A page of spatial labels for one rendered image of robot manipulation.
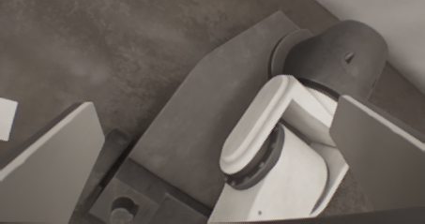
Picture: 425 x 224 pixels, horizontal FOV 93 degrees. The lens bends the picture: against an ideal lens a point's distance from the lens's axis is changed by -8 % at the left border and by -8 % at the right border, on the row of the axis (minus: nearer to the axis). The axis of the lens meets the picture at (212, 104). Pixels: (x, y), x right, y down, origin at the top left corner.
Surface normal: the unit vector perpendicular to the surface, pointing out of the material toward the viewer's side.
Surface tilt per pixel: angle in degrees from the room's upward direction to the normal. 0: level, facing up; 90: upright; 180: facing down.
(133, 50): 0
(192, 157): 0
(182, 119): 0
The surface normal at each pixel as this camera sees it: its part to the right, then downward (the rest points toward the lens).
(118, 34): 0.24, 0.01
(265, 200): 0.39, -0.21
